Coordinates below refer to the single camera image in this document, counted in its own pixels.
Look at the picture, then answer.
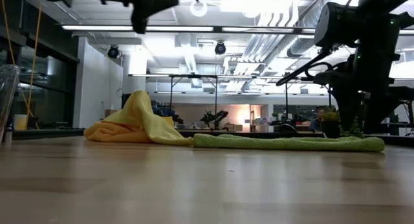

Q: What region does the yellow bucket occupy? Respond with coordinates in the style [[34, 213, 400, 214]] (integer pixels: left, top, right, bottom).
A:
[[13, 113, 28, 131]]

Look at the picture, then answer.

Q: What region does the person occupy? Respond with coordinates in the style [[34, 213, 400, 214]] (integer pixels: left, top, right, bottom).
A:
[[309, 105, 328, 131]]

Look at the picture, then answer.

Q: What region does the black computer monitor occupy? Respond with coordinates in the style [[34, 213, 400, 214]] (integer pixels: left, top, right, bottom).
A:
[[121, 93, 132, 110]]

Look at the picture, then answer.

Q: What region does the long ceiling light strip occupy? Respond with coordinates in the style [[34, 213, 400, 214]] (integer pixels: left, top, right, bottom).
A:
[[61, 24, 215, 32]]

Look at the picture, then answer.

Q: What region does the black aluminium table frame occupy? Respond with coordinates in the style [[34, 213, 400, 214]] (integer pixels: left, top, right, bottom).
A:
[[12, 128, 414, 148]]

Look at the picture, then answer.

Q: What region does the potted succulent plant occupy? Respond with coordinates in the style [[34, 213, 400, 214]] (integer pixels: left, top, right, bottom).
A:
[[318, 109, 368, 140]]

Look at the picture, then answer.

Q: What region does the yellow microfiber towel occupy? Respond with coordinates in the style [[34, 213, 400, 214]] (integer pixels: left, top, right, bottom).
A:
[[102, 89, 194, 146]]

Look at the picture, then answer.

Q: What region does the black ceiling camera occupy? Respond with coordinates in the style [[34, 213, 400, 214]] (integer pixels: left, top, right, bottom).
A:
[[214, 41, 227, 56], [107, 44, 120, 60]]

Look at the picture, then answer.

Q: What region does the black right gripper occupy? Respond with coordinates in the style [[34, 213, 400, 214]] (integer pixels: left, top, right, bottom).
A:
[[312, 1, 405, 135]]

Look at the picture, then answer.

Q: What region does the small grey canister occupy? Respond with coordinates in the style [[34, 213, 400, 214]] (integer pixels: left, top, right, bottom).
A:
[[2, 126, 14, 146]]

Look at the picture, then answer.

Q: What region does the white ring lamp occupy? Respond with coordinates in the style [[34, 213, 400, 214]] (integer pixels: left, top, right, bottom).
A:
[[189, 0, 208, 18]]

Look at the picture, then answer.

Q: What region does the yellow extension cable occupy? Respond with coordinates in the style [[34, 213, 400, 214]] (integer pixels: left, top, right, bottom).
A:
[[0, 0, 43, 130]]

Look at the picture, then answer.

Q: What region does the green microfiber towel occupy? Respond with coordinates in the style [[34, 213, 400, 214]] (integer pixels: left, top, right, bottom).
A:
[[192, 133, 386, 153]]

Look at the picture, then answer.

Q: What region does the clear plastic bin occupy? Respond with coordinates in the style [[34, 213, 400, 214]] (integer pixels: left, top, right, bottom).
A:
[[0, 63, 22, 144]]

